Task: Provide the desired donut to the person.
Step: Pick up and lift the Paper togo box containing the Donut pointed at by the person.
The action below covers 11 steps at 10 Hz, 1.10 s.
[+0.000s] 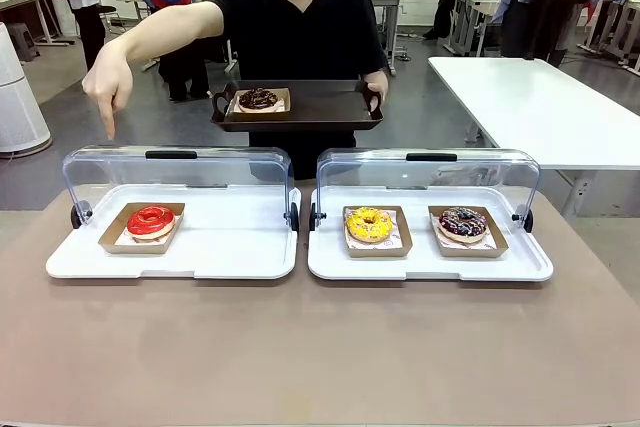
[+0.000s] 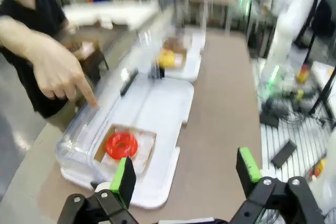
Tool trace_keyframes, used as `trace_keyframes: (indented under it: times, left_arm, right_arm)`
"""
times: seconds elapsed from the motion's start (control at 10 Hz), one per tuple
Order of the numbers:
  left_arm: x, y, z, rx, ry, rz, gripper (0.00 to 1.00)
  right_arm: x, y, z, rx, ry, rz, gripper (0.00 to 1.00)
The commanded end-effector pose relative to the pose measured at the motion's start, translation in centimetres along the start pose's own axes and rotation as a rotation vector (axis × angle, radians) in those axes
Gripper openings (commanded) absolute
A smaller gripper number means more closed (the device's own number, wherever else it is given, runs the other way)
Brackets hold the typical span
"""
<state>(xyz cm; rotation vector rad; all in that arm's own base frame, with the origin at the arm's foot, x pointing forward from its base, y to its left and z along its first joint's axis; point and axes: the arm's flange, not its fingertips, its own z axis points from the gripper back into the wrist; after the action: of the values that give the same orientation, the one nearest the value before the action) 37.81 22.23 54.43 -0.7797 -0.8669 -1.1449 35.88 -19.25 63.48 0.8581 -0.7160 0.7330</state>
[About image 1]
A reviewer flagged person's right hand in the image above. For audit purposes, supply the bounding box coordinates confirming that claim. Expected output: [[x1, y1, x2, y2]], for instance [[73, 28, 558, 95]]
[[81, 41, 135, 142]]

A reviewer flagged person's left hand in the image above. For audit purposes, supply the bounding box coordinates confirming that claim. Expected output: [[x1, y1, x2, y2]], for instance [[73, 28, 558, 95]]
[[364, 70, 390, 113]]

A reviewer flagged dark brown serving tray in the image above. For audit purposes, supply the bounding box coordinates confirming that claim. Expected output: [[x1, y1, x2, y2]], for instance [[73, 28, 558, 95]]
[[209, 79, 385, 134]]

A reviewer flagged chocolate glazed donut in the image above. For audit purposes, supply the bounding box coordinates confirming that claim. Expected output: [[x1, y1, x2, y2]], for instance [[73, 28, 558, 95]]
[[237, 88, 280, 114]]

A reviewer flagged person's right forearm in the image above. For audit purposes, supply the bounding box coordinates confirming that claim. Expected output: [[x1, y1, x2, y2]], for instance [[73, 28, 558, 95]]
[[102, 5, 182, 73]]

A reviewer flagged person's black shirt torso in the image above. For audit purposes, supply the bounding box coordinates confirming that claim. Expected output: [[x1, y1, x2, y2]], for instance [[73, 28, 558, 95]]
[[209, 0, 389, 181]]

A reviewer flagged yellow sprinkled donut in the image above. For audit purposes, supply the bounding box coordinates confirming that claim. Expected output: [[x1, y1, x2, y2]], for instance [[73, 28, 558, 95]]
[[345, 206, 393, 244]]

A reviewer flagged red glazed donut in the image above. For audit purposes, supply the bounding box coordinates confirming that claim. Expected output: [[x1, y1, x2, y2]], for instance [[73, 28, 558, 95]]
[[126, 205, 176, 239]]

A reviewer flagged purple drizzled donut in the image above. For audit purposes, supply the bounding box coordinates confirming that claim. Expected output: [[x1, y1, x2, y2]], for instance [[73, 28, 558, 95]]
[[438, 206, 488, 244]]

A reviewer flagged bystander in pink top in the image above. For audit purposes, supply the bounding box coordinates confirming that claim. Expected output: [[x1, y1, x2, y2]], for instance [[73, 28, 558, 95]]
[[39, 0, 107, 73]]

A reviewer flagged grey crank-leg background desk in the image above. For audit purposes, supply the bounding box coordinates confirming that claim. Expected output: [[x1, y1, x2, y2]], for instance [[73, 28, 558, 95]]
[[367, 0, 414, 77]]

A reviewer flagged clear display case lid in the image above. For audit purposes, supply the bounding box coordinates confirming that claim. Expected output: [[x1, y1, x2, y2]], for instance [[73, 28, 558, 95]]
[[316, 148, 541, 228], [62, 145, 294, 227]]

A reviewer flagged white cylindrical air purifier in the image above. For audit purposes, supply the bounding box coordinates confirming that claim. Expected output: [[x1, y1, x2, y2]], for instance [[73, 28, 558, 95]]
[[0, 21, 53, 154]]

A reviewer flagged grey plastic stool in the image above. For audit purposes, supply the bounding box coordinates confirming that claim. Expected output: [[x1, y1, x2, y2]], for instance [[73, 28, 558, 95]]
[[6, 22, 41, 62]]

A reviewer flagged white background desk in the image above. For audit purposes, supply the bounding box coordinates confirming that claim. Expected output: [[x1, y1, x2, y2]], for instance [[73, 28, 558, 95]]
[[444, 0, 502, 58]]

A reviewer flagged large white table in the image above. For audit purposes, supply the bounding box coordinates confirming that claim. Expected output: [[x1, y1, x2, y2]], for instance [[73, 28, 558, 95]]
[[428, 56, 640, 218]]

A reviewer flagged white display case base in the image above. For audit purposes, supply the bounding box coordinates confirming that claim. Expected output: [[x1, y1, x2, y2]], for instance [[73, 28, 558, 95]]
[[46, 185, 302, 281], [308, 186, 555, 282]]

